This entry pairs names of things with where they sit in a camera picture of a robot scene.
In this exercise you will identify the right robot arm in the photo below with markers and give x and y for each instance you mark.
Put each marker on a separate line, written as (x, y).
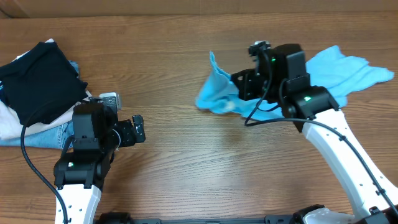
(280, 77)

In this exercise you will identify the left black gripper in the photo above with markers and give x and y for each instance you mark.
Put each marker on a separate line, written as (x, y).
(129, 138)

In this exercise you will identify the folded black garment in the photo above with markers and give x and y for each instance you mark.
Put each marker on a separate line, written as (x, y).
(41, 85)

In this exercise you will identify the folded blue denim jeans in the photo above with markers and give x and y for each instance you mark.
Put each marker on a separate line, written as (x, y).
(53, 135)

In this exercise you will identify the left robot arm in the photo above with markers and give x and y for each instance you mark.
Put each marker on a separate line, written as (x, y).
(80, 174)

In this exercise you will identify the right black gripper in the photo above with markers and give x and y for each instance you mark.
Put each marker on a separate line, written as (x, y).
(245, 88)

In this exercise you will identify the light blue printed t-shirt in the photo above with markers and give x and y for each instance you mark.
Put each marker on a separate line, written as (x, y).
(340, 74)

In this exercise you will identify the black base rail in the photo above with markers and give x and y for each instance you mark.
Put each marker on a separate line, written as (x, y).
(126, 218)

